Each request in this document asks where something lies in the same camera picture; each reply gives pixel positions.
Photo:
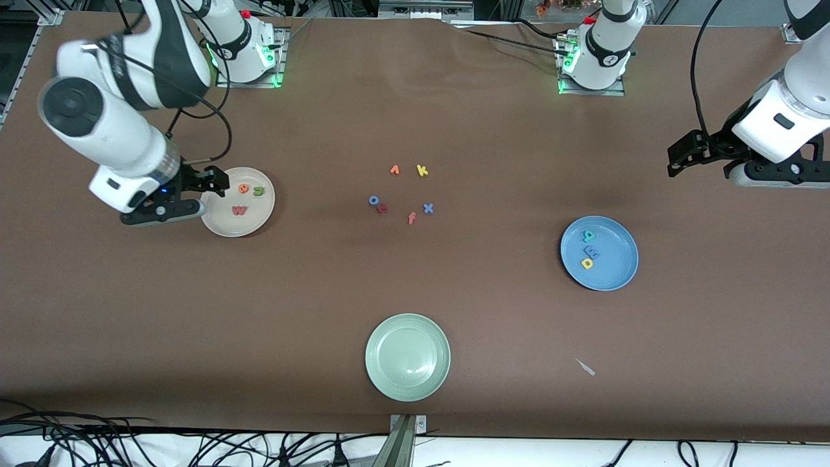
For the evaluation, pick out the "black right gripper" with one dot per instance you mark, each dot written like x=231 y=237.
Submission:
x=189 y=178

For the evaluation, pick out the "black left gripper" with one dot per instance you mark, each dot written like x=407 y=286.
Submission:
x=722 y=144

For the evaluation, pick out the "red foam letter w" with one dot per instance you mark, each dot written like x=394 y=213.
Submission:
x=240 y=211

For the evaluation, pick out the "teal foam letter p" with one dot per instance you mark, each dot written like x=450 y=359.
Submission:
x=589 y=236

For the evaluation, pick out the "blue foam letter m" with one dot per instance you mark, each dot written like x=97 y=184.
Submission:
x=591 y=251

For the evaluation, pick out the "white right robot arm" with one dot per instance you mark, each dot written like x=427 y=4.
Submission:
x=110 y=123

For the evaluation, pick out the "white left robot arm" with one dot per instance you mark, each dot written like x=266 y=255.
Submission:
x=788 y=110

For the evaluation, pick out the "beige brown plate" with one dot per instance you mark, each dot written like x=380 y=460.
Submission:
x=224 y=224

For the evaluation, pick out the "blue plate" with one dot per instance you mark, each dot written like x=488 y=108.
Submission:
x=613 y=256

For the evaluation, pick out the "orange flower decoration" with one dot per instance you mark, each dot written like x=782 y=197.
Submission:
x=551 y=6

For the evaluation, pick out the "small white tape scrap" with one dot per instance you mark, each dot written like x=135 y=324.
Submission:
x=587 y=369

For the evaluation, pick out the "pale green plate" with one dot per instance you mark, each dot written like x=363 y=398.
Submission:
x=408 y=357

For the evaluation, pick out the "grey metal box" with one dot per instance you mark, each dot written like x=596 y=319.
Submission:
x=425 y=8

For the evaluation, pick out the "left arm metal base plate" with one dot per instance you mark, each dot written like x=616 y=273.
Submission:
x=591 y=93

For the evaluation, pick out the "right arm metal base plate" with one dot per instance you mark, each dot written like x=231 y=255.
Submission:
x=283 y=48

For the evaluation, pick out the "aluminium frame profile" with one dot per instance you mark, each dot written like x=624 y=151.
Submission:
x=50 y=17
x=792 y=32

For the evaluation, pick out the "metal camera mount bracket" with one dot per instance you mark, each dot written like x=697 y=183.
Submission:
x=402 y=441

